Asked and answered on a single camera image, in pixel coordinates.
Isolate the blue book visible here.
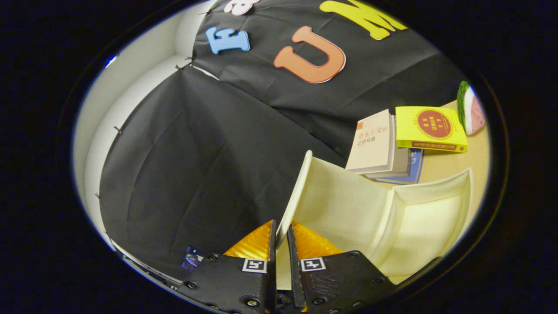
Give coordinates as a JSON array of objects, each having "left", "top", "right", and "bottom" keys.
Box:
[{"left": 374, "top": 148, "right": 424, "bottom": 185}]

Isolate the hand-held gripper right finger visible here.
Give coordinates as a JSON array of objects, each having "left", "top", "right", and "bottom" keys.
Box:
[{"left": 286, "top": 221, "right": 397, "bottom": 314}]

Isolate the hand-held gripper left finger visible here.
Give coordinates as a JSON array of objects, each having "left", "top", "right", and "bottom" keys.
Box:
[{"left": 177, "top": 219, "right": 277, "bottom": 314}]

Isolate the yellow book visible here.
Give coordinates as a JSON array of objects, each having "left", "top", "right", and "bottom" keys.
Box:
[{"left": 395, "top": 106, "right": 468, "bottom": 154}]

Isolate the watermelon slice plush toy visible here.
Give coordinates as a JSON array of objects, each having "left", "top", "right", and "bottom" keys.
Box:
[{"left": 456, "top": 81, "right": 486, "bottom": 136}]

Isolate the beige fabric storage box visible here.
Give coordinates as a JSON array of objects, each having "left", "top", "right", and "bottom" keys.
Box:
[{"left": 276, "top": 150, "right": 473, "bottom": 290}]

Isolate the cream cover book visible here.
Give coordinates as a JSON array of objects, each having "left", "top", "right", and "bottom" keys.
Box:
[{"left": 345, "top": 109, "right": 412, "bottom": 178}]

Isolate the black backdrop cloth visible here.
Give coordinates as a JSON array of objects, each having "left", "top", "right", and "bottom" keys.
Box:
[{"left": 98, "top": 0, "right": 467, "bottom": 280}]

